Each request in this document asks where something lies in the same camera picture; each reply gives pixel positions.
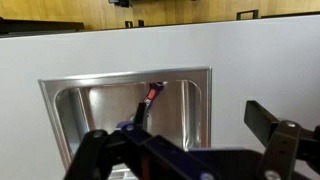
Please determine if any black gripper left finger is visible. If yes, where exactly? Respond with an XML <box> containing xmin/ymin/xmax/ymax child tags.
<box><xmin>63</xmin><ymin>101</ymin><xmax>214</xmax><ymax>180</ymax></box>

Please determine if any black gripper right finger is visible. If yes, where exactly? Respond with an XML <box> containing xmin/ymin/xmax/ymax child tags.
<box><xmin>243</xmin><ymin>100</ymin><xmax>320</xmax><ymax>180</ymax></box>

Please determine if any purple snack bar packet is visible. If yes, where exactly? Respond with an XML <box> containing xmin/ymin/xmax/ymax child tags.
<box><xmin>142</xmin><ymin>81</ymin><xmax>167</xmax><ymax>112</ymax></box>

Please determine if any stainless steel sink basin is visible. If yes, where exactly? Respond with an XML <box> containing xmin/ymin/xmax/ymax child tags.
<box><xmin>37</xmin><ymin>65</ymin><xmax>214</xmax><ymax>180</ymax></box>

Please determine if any long dark bench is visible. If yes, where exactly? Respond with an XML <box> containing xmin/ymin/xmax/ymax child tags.
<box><xmin>0</xmin><ymin>17</ymin><xmax>85</xmax><ymax>38</ymax></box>

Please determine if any black device on wooden floor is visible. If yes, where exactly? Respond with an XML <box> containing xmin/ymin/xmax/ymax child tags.
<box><xmin>107</xmin><ymin>0</ymin><xmax>132</xmax><ymax>9</ymax></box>

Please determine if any black square frame handle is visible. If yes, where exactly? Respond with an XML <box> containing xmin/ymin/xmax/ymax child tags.
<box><xmin>235</xmin><ymin>9</ymin><xmax>260</xmax><ymax>21</ymax></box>

